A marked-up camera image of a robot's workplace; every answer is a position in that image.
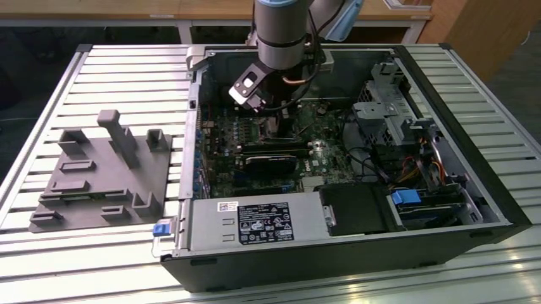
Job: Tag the black open PC case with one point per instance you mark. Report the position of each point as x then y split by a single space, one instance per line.
296 269

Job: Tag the black RAM slot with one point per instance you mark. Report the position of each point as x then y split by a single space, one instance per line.
270 145

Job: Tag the blue case latch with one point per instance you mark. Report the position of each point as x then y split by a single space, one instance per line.
161 229

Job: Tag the blue disk carrier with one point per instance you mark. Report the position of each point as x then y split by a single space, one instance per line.
405 198

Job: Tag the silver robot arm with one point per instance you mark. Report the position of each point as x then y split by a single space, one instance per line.
280 31

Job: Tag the wooden desk white frame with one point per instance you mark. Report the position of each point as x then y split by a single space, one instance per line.
128 8

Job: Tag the black plastic bay cover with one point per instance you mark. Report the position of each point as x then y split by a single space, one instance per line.
360 209

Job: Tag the grey plastic case latch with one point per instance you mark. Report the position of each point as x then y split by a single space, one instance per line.
196 57

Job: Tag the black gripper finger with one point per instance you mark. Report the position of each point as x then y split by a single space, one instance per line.
288 128

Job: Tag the thin metal locking lever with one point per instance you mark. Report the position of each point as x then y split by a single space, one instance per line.
307 128

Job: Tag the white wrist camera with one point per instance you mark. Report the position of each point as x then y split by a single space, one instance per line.
248 84

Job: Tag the black hard disk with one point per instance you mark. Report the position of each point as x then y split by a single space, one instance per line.
427 215

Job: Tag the silver finned heatsink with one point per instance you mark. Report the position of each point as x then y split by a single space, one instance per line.
315 184

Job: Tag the silver power supply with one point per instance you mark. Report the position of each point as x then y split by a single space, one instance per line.
212 228

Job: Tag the black graphics card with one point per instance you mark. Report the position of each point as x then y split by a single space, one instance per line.
270 164

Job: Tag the silver metal drive cage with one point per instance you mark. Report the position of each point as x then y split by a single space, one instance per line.
380 109

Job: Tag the CPU socket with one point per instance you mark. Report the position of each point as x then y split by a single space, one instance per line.
273 131

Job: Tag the wooden cabinet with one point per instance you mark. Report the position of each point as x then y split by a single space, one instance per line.
487 31

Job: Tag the green motherboard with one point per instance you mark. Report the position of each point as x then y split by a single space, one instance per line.
329 152

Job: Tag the grey parts rack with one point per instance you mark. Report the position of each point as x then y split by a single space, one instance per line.
110 177

